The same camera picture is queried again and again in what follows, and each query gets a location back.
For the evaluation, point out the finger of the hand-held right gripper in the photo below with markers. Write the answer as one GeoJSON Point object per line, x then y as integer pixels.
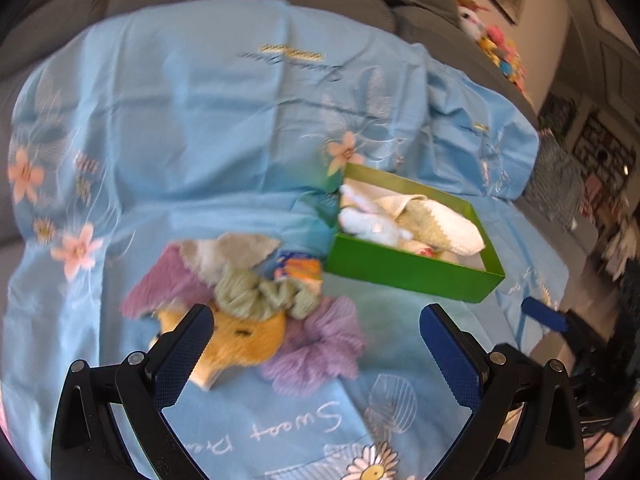
{"type": "Point", "coordinates": [542, 314]}

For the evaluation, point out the blue orange tissue packet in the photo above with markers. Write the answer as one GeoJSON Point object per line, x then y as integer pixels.
{"type": "Point", "coordinates": [297, 267]}

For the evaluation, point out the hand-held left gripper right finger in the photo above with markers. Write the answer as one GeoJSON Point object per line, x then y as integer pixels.
{"type": "Point", "coordinates": [450, 355]}

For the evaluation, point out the small red white doll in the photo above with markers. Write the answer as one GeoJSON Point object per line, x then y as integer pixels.
{"type": "Point", "coordinates": [427, 251]}

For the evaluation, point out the green scrunchie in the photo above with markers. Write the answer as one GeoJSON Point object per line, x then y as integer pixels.
{"type": "Point", "coordinates": [250, 295]}

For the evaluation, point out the green cardboard box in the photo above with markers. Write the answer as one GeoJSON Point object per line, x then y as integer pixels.
{"type": "Point", "coordinates": [400, 275]}

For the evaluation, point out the purple scrunchie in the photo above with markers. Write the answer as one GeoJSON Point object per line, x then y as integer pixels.
{"type": "Point", "coordinates": [320, 350]}

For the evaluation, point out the light blue floral bed sheet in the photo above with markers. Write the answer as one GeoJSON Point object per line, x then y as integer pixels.
{"type": "Point", "coordinates": [200, 110]}

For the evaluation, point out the dark wall shelf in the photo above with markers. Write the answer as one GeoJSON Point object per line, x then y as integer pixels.
{"type": "Point", "coordinates": [600, 145]}

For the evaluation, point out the white scalloped cloth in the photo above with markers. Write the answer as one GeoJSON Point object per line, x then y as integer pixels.
{"type": "Point", "coordinates": [220, 255]}

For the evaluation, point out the pile of colourful plush toys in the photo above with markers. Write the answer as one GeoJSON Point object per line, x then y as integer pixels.
{"type": "Point", "coordinates": [500, 45]}

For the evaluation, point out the yellow fuzzy plush toy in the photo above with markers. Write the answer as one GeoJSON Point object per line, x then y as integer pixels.
{"type": "Point", "coordinates": [245, 335]}

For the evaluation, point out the beige towel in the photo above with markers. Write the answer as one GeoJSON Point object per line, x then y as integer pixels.
{"type": "Point", "coordinates": [395, 206]}

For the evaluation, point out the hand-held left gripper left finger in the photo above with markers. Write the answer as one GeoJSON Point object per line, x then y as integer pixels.
{"type": "Point", "coordinates": [182, 355]}

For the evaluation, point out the grey plush toy pink paws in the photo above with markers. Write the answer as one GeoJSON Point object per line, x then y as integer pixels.
{"type": "Point", "coordinates": [365, 225]}

